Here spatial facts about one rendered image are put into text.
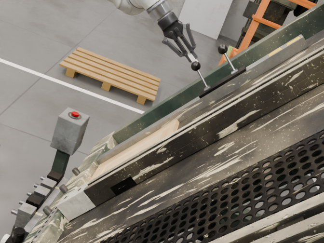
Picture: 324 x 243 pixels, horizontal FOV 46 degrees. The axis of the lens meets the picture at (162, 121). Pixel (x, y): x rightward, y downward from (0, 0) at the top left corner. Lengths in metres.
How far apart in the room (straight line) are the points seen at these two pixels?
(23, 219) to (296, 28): 1.30
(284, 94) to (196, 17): 8.62
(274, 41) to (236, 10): 8.76
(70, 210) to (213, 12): 8.61
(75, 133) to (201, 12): 8.01
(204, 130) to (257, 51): 0.64
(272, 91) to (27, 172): 2.23
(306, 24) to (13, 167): 2.20
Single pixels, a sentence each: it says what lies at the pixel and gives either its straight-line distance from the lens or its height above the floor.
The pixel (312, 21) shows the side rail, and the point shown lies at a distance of 1.66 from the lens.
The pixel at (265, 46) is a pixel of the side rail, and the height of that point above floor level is 1.58.
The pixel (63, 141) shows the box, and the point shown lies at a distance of 1.91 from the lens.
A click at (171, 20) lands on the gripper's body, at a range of 1.48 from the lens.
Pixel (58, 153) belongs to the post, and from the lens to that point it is 1.99.
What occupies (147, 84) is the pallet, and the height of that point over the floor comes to 0.11.
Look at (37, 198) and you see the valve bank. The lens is 1.63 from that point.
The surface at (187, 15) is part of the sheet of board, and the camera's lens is 9.62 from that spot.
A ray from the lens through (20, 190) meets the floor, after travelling 2.83.
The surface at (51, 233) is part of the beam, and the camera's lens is 1.32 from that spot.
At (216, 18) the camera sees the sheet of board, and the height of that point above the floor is 0.45.
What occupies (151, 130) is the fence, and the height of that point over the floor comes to 1.14.
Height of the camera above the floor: 1.84
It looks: 25 degrees down
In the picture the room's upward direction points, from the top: 23 degrees clockwise
